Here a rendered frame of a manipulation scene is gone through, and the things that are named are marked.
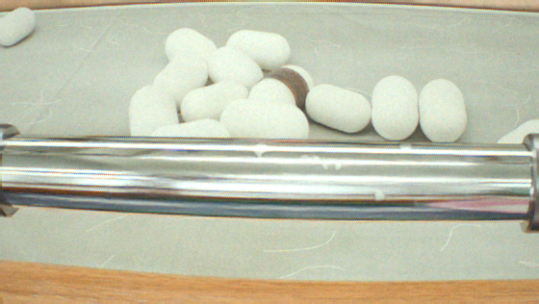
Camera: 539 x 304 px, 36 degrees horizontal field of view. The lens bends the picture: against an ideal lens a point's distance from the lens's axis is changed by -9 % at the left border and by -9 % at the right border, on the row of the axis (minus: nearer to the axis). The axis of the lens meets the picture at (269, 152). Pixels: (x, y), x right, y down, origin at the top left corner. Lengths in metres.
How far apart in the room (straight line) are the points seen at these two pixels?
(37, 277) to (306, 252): 0.10
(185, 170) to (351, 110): 0.22
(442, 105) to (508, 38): 0.14
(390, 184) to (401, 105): 0.22
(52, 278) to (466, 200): 0.15
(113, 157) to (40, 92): 0.30
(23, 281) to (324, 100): 0.17
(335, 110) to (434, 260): 0.10
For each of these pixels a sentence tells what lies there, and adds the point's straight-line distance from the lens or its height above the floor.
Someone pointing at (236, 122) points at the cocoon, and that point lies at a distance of 0.37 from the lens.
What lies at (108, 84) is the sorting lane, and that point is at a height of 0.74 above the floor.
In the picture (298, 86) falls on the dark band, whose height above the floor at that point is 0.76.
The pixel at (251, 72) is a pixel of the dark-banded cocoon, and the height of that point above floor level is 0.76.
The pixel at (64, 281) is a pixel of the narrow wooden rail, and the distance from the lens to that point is 0.27.
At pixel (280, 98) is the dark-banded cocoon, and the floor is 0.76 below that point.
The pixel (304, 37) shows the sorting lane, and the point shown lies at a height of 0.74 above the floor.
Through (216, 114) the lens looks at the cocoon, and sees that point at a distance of 0.39.
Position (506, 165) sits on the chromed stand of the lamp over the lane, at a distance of 0.16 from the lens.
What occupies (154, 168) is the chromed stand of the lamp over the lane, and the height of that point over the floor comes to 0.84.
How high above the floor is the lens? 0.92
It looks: 29 degrees down
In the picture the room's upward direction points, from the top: 2 degrees counter-clockwise
